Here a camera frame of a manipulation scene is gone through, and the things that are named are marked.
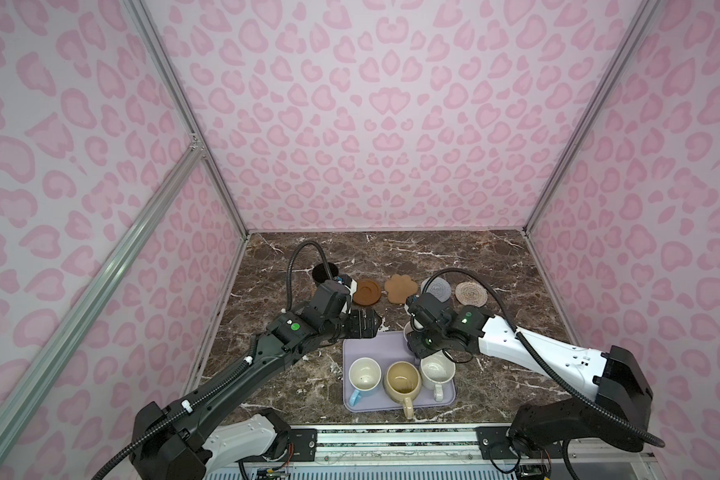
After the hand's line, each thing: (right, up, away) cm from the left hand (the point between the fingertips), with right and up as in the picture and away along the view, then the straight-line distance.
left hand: (371, 317), depth 75 cm
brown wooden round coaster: (-1, +3, +27) cm, 27 cm away
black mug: (-18, +9, +29) cm, 36 cm away
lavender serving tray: (+5, -12, +15) cm, 20 cm away
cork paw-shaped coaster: (+10, +4, +30) cm, 32 cm away
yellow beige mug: (+9, -19, +8) cm, 23 cm away
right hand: (+12, -8, +4) cm, 15 cm away
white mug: (+19, -17, +9) cm, 27 cm away
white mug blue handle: (-2, -18, +8) cm, 20 cm away
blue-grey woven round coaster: (+23, +4, +28) cm, 37 cm away
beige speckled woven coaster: (+34, +2, +28) cm, 44 cm away
